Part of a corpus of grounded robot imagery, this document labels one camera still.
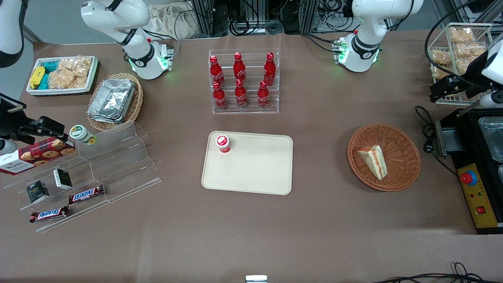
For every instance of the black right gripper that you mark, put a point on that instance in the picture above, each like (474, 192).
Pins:
(11, 122)

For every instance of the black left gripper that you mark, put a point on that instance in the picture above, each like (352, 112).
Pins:
(468, 84)

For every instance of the triangular sandwich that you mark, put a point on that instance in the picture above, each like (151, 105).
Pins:
(373, 161)

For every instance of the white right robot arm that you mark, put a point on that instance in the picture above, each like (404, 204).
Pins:
(141, 59)

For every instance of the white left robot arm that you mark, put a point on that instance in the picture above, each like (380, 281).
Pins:
(363, 43)

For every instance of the white rectangular snack tray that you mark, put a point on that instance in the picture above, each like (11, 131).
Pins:
(59, 91)

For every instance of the round brown wicker basket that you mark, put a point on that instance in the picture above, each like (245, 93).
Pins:
(401, 157)

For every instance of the oval wicker basket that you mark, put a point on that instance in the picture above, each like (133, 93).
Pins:
(135, 104)

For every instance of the beige plastic serving tray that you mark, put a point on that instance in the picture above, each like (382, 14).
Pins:
(255, 165)

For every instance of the clear bag of fried snacks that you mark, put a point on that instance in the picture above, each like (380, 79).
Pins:
(469, 50)
(461, 34)
(463, 65)
(438, 72)
(440, 57)

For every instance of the red tartan cookie box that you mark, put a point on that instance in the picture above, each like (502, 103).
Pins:
(37, 155)

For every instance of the teal snack packet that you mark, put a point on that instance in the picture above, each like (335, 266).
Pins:
(44, 82)
(50, 65)

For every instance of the yellow snack packet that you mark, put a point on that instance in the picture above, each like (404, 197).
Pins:
(37, 76)

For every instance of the green lidded white cup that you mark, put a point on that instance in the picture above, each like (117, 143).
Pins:
(81, 134)

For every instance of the small black carton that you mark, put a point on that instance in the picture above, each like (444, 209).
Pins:
(37, 192)
(63, 179)

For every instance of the clear bag of rice crackers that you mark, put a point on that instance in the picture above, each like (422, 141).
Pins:
(70, 72)

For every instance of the brown snickers bar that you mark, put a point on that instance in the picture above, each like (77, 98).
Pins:
(86, 194)
(49, 214)

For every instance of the stacked aluminium foil trays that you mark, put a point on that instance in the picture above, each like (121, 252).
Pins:
(112, 100)

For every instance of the black machine with yellow panel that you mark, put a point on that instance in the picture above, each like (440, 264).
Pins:
(477, 188)

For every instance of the clear acrylic stepped shelf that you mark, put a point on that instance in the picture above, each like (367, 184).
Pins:
(118, 165)

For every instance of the red cola bottle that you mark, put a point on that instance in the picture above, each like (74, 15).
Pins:
(263, 96)
(269, 70)
(219, 97)
(239, 68)
(215, 71)
(241, 94)

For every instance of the beige cloth bag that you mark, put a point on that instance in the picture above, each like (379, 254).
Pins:
(173, 21)

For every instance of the clear acrylic bottle rack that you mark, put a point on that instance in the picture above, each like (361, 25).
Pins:
(251, 78)

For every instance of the red lidded yogurt cup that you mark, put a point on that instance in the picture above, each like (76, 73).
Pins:
(223, 143)

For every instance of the small white box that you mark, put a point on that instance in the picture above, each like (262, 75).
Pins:
(256, 279)

